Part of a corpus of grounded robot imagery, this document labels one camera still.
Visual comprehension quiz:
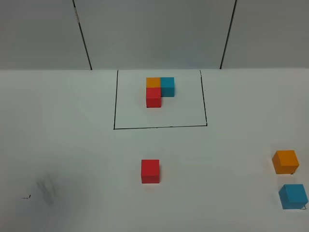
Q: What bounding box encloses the red template block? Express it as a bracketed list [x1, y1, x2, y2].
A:
[146, 87, 161, 108]

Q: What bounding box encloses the orange template block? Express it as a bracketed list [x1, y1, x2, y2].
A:
[146, 77, 161, 88]

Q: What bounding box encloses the blue template block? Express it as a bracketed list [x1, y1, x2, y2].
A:
[160, 77, 175, 97]

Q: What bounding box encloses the loose blue block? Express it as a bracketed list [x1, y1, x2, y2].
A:
[279, 184, 309, 209]

